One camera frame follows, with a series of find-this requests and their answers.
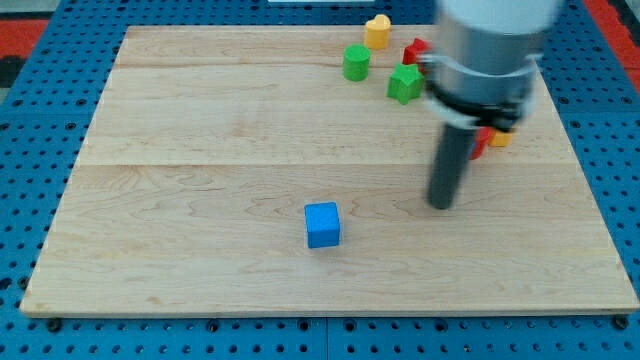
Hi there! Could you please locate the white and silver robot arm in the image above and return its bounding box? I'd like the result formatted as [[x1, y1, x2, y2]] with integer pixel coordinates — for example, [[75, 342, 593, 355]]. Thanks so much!
[[421, 0, 562, 132]]

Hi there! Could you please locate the yellow block behind arm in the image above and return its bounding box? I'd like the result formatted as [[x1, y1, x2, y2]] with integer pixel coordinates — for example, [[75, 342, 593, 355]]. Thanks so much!
[[488, 130, 514, 147]]

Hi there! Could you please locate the blue cube block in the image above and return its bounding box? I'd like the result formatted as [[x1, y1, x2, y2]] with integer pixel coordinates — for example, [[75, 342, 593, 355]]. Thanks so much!
[[304, 202, 341, 249]]

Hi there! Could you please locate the green cylinder block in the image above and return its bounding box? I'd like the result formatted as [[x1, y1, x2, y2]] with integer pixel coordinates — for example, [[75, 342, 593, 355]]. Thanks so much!
[[343, 44, 371, 82]]

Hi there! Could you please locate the light wooden board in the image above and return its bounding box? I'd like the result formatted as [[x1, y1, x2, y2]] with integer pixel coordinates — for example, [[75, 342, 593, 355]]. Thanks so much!
[[20, 26, 639, 318]]

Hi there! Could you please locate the green star block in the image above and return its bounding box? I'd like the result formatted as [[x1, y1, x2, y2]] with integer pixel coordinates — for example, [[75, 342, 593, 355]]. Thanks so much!
[[386, 63, 425, 105]]

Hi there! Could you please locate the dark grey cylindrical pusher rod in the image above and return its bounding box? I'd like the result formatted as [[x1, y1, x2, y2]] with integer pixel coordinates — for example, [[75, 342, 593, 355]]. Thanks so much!
[[427, 124, 476, 210]]

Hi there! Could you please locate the red star block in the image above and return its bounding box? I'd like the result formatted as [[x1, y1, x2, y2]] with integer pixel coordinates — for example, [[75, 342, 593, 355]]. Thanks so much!
[[402, 38, 432, 74]]

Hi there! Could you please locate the yellow heart block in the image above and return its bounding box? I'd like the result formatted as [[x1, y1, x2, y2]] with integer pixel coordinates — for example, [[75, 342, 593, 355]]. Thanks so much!
[[364, 14, 391, 50]]

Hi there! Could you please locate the red block behind rod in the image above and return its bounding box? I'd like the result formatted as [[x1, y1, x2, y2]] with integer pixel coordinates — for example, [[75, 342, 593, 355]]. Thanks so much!
[[469, 127, 494, 160]]

